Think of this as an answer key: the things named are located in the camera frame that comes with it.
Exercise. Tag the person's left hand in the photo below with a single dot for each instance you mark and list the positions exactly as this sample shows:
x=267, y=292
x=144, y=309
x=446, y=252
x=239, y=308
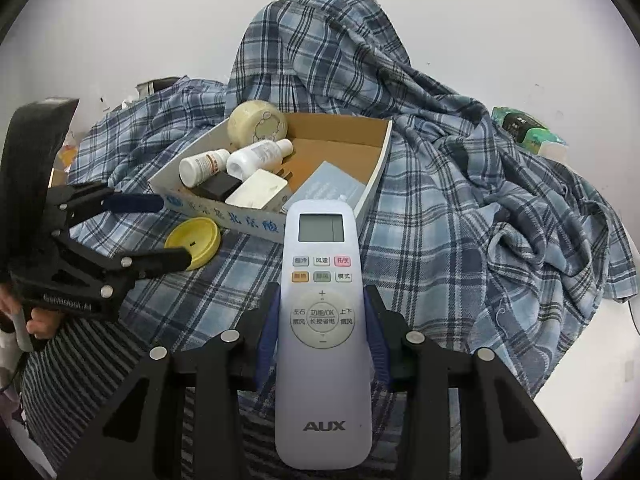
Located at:
x=45, y=323

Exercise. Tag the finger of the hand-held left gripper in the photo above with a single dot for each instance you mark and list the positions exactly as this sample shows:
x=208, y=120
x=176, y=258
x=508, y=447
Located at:
x=135, y=203
x=170, y=259

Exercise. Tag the yellow round lid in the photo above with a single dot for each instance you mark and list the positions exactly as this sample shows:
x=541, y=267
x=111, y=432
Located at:
x=200, y=240

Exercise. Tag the white remote control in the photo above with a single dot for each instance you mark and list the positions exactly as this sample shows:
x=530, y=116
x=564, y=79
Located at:
x=322, y=385

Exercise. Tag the small white plastic bottle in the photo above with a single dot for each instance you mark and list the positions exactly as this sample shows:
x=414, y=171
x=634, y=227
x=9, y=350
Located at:
x=255, y=160

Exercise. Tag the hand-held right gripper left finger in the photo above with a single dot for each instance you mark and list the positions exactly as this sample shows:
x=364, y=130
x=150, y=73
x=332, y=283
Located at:
x=265, y=340

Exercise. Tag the cream round jar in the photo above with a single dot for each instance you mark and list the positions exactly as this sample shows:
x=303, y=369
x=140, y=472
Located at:
x=255, y=125

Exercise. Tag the square display case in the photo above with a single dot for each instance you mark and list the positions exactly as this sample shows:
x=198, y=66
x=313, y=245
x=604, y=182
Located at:
x=330, y=185

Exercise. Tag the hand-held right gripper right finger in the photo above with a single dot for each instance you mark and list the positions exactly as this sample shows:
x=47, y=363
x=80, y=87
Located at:
x=377, y=340

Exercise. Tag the grey striped cloth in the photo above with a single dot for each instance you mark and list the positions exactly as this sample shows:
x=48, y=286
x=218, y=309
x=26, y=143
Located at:
x=90, y=360

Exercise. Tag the black cube adapter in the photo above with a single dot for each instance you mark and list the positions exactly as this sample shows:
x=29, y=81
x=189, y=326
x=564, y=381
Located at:
x=215, y=187

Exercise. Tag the white pill bottle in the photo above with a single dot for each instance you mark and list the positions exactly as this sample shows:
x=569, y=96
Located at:
x=200, y=167

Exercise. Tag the blue plaid cloth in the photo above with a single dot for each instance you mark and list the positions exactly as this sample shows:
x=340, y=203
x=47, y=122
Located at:
x=450, y=210

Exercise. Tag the white power adapter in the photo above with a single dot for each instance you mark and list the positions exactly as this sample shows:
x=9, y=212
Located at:
x=257, y=190

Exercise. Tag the grey fabric bag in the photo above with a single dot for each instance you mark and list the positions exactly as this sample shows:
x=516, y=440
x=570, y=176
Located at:
x=155, y=85

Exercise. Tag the green tissue pack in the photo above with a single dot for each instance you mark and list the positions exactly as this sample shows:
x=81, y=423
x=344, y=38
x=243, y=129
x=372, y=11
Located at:
x=520, y=127

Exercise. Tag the shallow cardboard box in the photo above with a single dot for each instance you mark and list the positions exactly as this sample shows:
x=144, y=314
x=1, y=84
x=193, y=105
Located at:
x=340, y=150

